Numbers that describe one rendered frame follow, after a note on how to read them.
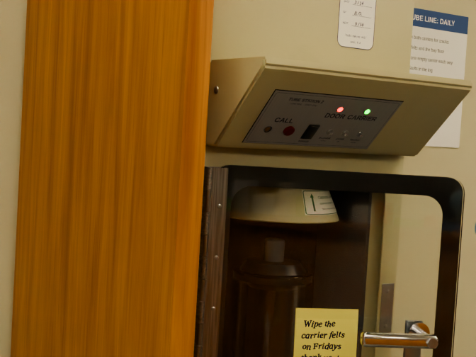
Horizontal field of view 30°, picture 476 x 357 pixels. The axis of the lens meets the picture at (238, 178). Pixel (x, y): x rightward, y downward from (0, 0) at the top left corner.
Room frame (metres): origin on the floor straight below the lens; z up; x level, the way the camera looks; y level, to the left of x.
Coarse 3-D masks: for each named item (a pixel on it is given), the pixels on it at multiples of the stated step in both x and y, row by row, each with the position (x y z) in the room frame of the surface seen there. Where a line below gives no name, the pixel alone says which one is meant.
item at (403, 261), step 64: (256, 192) 1.04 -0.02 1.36; (320, 192) 1.05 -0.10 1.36; (384, 192) 1.05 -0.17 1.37; (448, 192) 1.06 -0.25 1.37; (256, 256) 1.04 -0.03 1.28; (320, 256) 1.05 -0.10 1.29; (384, 256) 1.05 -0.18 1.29; (448, 256) 1.06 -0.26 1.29; (256, 320) 1.04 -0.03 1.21; (384, 320) 1.06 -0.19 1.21; (448, 320) 1.06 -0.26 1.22
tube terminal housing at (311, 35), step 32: (224, 0) 1.05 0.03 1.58; (256, 0) 1.07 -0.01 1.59; (288, 0) 1.10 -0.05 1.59; (320, 0) 1.12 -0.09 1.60; (384, 0) 1.18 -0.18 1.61; (224, 32) 1.05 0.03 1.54; (256, 32) 1.07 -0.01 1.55; (288, 32) 1.10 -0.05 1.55; (320, 32) 1.13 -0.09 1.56; (384, 32) 1.18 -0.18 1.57; (352, 64) 1.16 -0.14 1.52; (384, 64) 1.19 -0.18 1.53; (224, 160) 1.05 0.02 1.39; (256, 160) 1.08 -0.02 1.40; (288, 160) 1.11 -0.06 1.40; (320, 160) 1.13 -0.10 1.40; (352, 160) 1.16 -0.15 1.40; (384, 160) 1.19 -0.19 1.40
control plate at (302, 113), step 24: (288, 96) 0.99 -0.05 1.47; (312, 96) 1.01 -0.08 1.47; (336, 96) 1.03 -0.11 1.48; (264, 120) 1.01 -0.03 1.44; (288, 120) 1.03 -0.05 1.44; (312, 120) 1.05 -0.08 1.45; (336, 120) 1.06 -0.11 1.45; (360, 120) 1.08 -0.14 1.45; (384, 120) 1.10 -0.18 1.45; (288, 144) 1.06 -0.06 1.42; (312, 144) 1.08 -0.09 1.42; (336, 144) 1.10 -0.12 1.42; (360, 144) 1.12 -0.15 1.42
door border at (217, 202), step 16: (224, 176) 1.03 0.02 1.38; (208, 192) 1.03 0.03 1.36; (224, 192) 1.03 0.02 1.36; (208, 208) 1.03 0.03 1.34; (224, 208) 1.03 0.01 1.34; (224, 224) 1.03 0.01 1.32; (208, 240) 1.03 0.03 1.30; (224, 240) 1.03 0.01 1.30; (208, 256) 1.03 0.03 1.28; (208, 272) 1.03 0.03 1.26; (208, 288) 1.03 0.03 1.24; (208, 304) 1.03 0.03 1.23; (208, 320) 1.03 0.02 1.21; (208, 336) 1.03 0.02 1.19; (208, 352) 1.03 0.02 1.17
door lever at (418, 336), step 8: (416, 328) 1.06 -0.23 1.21; (424, 328) 1.06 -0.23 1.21; (368, 336) 1.00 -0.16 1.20; (376, 336) 1.00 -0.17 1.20; (384, 336) 1.00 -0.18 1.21; (392, 336) 1.01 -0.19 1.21; (400, 336) 1.01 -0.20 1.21; (408, 336) 1.01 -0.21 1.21; (416, 336) 1.01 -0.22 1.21; (424, 336) 1.01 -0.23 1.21; (432, 336) 1.01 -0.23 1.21; (368, 344) 1.00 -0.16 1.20; (376, 344) 1.00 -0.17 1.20; (384, 344) 1.00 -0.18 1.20; (392, 344) 1.01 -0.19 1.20; (400, 344) 1.01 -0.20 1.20; (408, 344) 1.01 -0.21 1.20; (416, 344) 1.01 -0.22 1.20; (424, 344) 1.01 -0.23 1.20; (432, 344) 1.01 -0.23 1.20
